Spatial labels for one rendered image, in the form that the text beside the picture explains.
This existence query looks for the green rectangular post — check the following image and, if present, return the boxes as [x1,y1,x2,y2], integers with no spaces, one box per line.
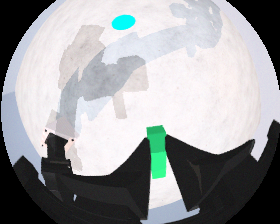
[146,124,166,179]

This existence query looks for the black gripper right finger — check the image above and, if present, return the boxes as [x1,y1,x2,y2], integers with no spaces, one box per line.
[165,133,256,212]

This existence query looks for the cyan circle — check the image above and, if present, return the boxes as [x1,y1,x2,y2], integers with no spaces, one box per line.
[111,14,135,31]

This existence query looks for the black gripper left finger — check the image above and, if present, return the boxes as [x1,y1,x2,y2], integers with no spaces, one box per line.
[60,137,151,219]

